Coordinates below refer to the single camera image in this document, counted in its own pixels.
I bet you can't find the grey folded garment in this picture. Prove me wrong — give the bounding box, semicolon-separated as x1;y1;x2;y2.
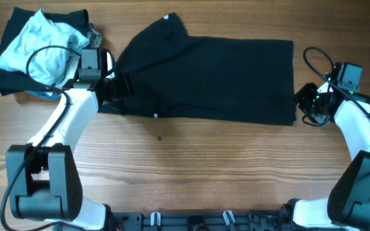
87;22;103;48

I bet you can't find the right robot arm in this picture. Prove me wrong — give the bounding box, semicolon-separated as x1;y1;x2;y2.
291;83;370;230

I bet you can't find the right black cable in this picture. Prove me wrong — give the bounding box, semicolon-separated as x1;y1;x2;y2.
302;46;370;231

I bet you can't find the white dotted folded garment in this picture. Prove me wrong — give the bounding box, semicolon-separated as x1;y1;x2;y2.
56;56;80;89

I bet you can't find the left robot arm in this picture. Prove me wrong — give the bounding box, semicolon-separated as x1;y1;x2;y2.
0;76;124;230

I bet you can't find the black t-shirt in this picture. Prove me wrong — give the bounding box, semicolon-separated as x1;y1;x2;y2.
101;13;296;126

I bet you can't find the blue denim folded garment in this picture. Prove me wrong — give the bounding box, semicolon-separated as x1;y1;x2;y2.
25;89;62;100

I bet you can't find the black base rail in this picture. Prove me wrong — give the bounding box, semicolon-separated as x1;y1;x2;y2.
114;210;297;231

